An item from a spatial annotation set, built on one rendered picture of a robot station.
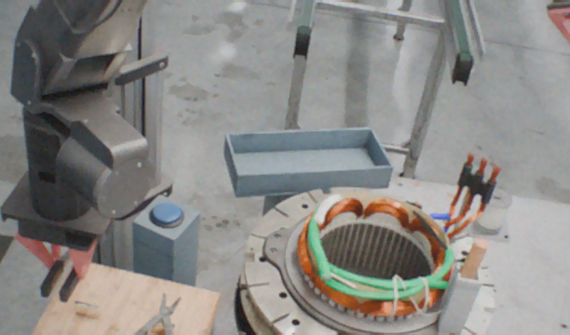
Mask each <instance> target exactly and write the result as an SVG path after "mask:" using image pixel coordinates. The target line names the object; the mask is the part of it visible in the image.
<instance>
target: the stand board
mask: <svg viewBox="0 0 570 335"><path fill-rule="evenodd" d="M73 267H74V265H71V267H70V268H71V269H70V270H69V272H68V274H67V275H66V276H65V278H64V279H63V281H62V283H61V285H60V287H59V288H58V290H57V292H56V293H55V295H54V297H53V298H52V300H51V302H50V303H49V305H48V307H47V309H46V311H45V312H44V313H43V315H42V317H41V318H40V320H39V322H38V323H37V325H36V327H35V328H34V331H33V332H32V334H31V335H132V334H133V333H134V332H135V331H137V330H138V329H139V328H140V327H142V326H143V325H144V324H145V323H146V322H149V321H150V319H152V318H153V317H155V316H156V315H157V314H158V313H160V312H159V309H160V305H161V302H162V298H163V293H164V292H165V293H166V294H167V299H166V307H167V306H168V307H171V306H172V305H173V304H174V303H175V302H176V300H177V299H178V298H179V297H182V299H181V301H180V302H179V304H178V306H177V307H176V309H175V311H174V313H173V314H172V315H170V322H171V324H175V331H174V335H210V334H211V331H212V328H213V325H214V322H215V319H216V316H217V314H218V311H219V308H220V304H221V295H222V294H221V293H219V292H213V291H209V290H205V289H201V288H193V286H188V285H184V284H180V283H175V282H171V281H168V280H162V279H158V278H153V277H150V276H145V275H138V274H134V273H129V271H124V270H120V269H116V268H112V267H107V266H103V265H99V264H95V263H90V266H89V269H88V273H87V275H86V276H85V278H84V279H83V280H80V281H79V283H78V285H77V286H76V288H75V291H74V292H73V294H72V295H71V297H70V298H69V300H68V302H67V303H65V302H63V301H60V294H59V290H60V289H61V286H62V285H63V283H64V281H65V280H66V278H67V276H68V275H69V273H70V272H71V271H72V269H73ZM75 301H77V302H84V303H88V304H92V305H97V306H100V318H99V319H95V318H91V317H87V316H82V315H76V314H75Z"/></svg>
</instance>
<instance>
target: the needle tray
mask: <svg viewBox="0 0 570 335"><path fill-rule="evenodd" d="M223 155H224V158H225V162H226V165H227V169H228V172H229V176H230V179H231V182H232V187H233V190H234V194H235V197H236V198H238V197H254V196H264V204H263V212H262V217H263V216H264V215H265V214H267V213H268V212H269V211H270V210H271V209H273V208H274V207H275V206H276V205H277V204H279V203H281V202H283V201H284V200H286V199H289V198H292V197H294V196H296V195H299V194H303V193H307V194H309V192H312V191H316V190H321V191H322V192H323V194H330V193H329V191H330V188H362V189H370V190H379V189H388V185H389V183H390V179H391V175H392V171H393V168H394V167H393V166H392V163H391V161H390V159H389V157H388V156H387V153H386V151H385V149H384V148H383V146H382V144H381V142H380V140H379V139H378V137H377V135H376V133H375V131H374V130H373V129H372V128H371V127H355V128H331V129H305V130H280V131H254V132H229V133H225V144H224V153H223Z"/></svg>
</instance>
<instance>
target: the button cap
mask: <svg viewBox="0 0 570 335"><path fill-rule="evenodd" d="M181 217H182V211H181V208H180V207H179V206H178V205H176V204H173V203H170V202H164V203H160V204H158V205H156V206H155V207H154V209H153V218H154V220H155V221H157V222H159V223H163V224H171V223H175V222H177V221H179V220H180V219H181Z"/></svg>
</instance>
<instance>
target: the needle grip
mask: <svg viewBox="0 0 570 335"><path fill-rule="evenodd" d="M488 248H489V242H487V241H486V240H485V239H484V238H477V239H475V240H474V241H473V243H472V245H471V248H470V251H469V253H468V255H467V257H466V259H465V262H464V264H463V266H462V268H461V270H460V274H461V278H464V279H469V280H470V279H473V278H474V276H475V274H476V273H477V270H478V268H479V266H480V264H481V262H482V259H483V258H484V257H485V255H486V253H487V250H488Z"/></svg>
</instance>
